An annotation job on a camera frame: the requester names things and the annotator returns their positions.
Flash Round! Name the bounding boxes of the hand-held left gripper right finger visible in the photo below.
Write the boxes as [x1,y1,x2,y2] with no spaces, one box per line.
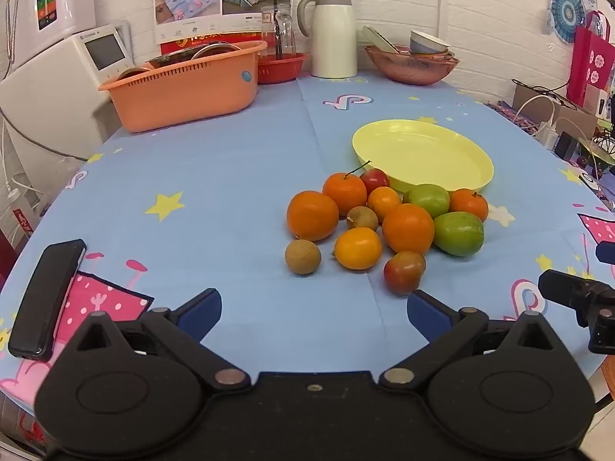
[379,289,558,391]

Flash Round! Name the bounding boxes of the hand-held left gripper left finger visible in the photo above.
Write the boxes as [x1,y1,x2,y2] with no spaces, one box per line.
[72,288,251,392]

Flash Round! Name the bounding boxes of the red-green apple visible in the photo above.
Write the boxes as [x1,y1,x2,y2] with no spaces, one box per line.
[383,250,427,296]

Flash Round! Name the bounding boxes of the large green mango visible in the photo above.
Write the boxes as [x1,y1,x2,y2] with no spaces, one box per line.
[433,212,484,257]

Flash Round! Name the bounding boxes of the large orange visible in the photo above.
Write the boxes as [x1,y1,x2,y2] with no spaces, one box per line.
[287,191,340,242]
[382,203,435,255]

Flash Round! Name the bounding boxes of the yellow-orange citrus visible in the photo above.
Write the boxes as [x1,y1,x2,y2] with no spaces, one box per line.
[333,227,384,270]

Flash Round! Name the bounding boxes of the round green apple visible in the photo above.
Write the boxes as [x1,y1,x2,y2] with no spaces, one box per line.
[407,183,451,219]

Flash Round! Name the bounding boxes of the brown kiwi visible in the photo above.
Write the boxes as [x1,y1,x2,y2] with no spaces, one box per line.
[346,206,379,232]
[284,239,322,276]

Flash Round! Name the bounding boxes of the medium orange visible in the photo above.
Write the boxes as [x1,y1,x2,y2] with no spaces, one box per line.
[449,188,489,223]

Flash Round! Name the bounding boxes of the small orange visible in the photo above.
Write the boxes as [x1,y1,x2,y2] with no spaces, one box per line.
[367,186,402,224]

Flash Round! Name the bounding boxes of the red apple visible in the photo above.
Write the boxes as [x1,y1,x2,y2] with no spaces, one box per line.
[360,168,391,196]

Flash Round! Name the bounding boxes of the orange with stem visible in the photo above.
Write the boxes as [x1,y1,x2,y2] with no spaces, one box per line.
[322,160,372,217]

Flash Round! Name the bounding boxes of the yellow plastic plate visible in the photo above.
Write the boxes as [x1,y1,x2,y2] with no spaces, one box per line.
[352,119,495,194]

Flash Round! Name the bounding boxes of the black speaker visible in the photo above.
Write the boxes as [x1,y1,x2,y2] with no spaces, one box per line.
[555,132,577,160]

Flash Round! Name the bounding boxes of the blue printed tablecloth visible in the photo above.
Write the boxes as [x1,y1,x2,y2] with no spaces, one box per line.
[0,71,615,443]

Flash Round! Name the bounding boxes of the white charger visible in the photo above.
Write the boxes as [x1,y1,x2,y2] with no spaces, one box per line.
[535,122,557,149]

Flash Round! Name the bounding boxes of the cardboard box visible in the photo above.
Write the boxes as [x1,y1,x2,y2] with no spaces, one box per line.
[512,81,599,144]

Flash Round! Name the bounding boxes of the black smartphone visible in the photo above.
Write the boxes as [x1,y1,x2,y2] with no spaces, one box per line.
[7,239,88,363]

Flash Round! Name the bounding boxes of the red gift bag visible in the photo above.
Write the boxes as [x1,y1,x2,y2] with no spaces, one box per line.
[566,10,615,106]

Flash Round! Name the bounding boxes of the orange plastic basket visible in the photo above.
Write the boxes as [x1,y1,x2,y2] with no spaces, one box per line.
[98,40,268,134]

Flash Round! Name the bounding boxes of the brown glass bowl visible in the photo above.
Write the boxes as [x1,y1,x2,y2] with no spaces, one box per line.
[364,45,460,86]

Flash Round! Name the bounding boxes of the blue round hand fan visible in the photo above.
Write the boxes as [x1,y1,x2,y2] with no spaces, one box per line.
[548,0,599,43]

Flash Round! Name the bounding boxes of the white appliance with screen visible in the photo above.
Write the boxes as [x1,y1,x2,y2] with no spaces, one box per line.
[0,22,133,205]

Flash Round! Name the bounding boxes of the red plastic basket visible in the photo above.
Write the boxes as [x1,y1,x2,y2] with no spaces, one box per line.
[257,52,308,85]

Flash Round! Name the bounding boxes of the steel bowl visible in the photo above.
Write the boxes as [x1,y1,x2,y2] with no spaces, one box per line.
[146,42,241,69]

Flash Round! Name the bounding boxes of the stacked ceramic bowls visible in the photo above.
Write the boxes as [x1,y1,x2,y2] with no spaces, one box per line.
[409,29,451,57]

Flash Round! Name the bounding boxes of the white thermos jug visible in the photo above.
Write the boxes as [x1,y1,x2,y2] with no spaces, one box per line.
[296,0,359,79]

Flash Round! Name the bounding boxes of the clear drinking glasses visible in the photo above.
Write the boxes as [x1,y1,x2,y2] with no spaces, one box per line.
[261,4,296,58]

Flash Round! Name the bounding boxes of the white cable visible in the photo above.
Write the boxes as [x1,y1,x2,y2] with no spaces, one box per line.
[513,94,558,130]

